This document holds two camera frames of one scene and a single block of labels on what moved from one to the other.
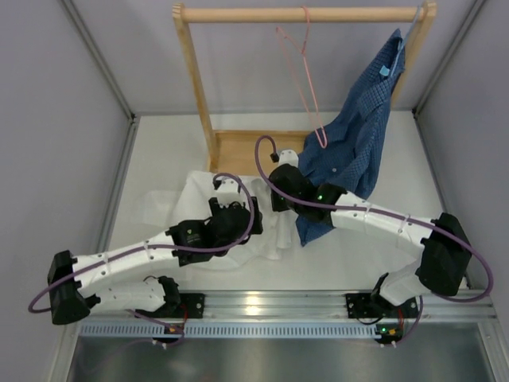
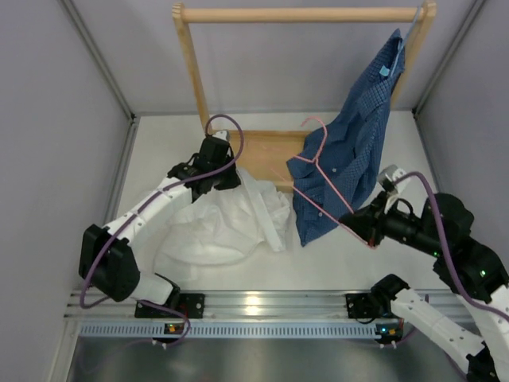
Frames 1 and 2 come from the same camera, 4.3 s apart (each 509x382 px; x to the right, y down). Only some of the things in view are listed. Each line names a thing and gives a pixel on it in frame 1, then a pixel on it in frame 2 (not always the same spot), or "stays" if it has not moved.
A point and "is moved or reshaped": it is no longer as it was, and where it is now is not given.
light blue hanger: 402,43 stays
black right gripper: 276,204 to 367,224
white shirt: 189,201 is moved or reshaped
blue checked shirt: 349,149 stays
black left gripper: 258,228 to 234,181
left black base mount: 192,305 stays
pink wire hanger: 278,30 is moved or reshaped
